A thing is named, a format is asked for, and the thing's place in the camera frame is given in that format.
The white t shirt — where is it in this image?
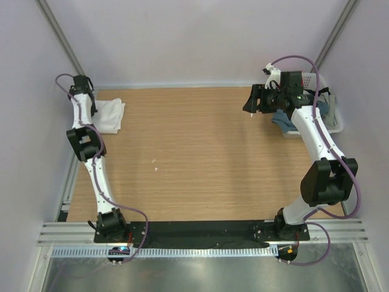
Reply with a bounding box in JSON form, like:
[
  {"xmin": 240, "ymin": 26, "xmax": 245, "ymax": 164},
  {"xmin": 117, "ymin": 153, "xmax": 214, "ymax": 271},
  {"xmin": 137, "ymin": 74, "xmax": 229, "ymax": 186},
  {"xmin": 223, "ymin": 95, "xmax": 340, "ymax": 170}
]
[{"xmin": 92, "ymin": 98, "xmax": 125, "ymax": 134}]

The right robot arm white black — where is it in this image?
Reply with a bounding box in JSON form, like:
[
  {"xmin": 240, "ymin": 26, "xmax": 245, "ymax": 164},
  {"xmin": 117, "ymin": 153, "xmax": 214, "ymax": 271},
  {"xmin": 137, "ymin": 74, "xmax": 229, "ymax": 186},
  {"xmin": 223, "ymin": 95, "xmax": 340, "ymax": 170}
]
[{"xmin": 243, "ymin": 68, "xmax": 358, "ymax": 236}]

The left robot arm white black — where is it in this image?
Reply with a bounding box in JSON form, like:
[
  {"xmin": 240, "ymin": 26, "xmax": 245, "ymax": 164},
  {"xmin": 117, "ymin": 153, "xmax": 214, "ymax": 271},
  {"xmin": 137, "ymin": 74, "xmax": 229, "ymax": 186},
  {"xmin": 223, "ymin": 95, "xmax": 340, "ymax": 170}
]
[{"xmin": 66, "ymin": 75, "xmax": 128, "ymax": 242}]

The blue grey t shirt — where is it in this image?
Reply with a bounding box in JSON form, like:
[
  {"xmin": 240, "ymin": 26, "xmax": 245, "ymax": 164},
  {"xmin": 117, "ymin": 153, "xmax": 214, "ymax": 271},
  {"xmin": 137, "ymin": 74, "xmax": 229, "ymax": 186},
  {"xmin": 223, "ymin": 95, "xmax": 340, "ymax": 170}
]
[{"xmin": 271, "ymin": 102, "xmax": 329, "ymax": 134}]

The white laundry basket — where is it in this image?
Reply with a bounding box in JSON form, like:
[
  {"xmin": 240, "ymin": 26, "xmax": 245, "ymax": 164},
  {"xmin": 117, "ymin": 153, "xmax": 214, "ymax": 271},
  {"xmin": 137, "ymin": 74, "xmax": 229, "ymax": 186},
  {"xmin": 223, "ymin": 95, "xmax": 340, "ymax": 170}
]
[{"xmin": 281, "ymin": 72, "xmax": 345, "ymax": 139}]

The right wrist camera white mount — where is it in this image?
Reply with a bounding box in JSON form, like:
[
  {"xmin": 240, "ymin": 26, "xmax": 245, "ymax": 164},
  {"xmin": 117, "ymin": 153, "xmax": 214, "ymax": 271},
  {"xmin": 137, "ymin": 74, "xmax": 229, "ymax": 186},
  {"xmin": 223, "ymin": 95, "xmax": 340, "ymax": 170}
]
[{"xmin": 263, "ymin": 63, "xmax": 281, "ymax": 89}]

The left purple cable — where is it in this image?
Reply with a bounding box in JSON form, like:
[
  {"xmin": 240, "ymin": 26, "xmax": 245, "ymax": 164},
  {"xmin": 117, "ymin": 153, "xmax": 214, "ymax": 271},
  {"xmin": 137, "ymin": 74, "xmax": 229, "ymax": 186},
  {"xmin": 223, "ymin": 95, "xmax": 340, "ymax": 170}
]
[{"xmin": 55, "ymin": 74, "xmax": 150, "ymax": 263}]

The black garment strap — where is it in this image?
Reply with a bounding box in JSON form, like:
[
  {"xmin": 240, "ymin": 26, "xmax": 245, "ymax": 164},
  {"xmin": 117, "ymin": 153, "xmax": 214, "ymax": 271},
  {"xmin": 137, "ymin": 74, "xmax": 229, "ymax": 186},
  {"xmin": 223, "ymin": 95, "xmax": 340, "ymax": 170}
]
[{"xmin": 303, "ymin": 87, "xmax": 331, "ymax": 97}]

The left aluminium corner post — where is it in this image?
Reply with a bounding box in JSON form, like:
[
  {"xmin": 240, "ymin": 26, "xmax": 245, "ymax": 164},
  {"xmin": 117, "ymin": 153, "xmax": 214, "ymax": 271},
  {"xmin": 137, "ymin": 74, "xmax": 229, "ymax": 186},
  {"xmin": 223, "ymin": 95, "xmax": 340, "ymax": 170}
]
[{"xmin": 35, "ymin": 0, "xmax": 85, "ymax": 75}]

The aluminium corner post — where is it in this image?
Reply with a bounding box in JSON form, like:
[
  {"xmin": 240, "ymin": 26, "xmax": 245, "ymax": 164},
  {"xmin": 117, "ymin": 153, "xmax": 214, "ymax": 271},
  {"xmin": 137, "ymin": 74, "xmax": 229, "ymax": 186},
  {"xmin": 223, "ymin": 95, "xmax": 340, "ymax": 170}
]
[
  {"xmin": 35, "ymin": 0, "xmax": 85, "ymax": 75},
  {"xmin": 315, "ymin": 0, "xmax": 360, "ymax": 69}
]

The right aluminium corner post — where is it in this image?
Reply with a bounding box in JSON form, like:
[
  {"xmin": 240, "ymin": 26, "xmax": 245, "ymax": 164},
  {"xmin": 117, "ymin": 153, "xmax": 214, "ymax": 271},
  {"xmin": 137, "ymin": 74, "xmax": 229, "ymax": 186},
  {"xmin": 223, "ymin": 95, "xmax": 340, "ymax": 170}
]
[{"xmin": 315, "ymin": 0, "xmax": 360, "ymax": 69}]

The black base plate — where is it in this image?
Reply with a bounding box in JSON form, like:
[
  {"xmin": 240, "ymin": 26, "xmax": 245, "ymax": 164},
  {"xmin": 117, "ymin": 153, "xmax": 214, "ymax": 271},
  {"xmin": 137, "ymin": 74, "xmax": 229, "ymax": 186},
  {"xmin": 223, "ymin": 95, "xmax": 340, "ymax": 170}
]
[{"xmin": 88, "ymin": 220, "xmax": 310, "ymax": 249}]

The white slotted cable duct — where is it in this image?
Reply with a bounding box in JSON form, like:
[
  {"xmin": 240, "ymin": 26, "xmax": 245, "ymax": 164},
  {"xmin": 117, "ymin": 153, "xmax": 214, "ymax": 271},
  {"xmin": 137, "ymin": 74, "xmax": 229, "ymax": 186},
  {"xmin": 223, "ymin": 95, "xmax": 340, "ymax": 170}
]
[{"xmin": 52, "ymin": 245, "xmax": 278, "ymax": 259}]

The aluminium frame rail front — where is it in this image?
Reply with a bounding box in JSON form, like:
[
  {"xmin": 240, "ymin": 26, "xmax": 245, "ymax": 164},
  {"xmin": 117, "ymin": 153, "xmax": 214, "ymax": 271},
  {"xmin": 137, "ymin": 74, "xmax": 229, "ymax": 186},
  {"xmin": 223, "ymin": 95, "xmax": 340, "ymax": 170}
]
[{"xmin": 36, "ymin": 218, "xmax": 368, "ymax": 246}]

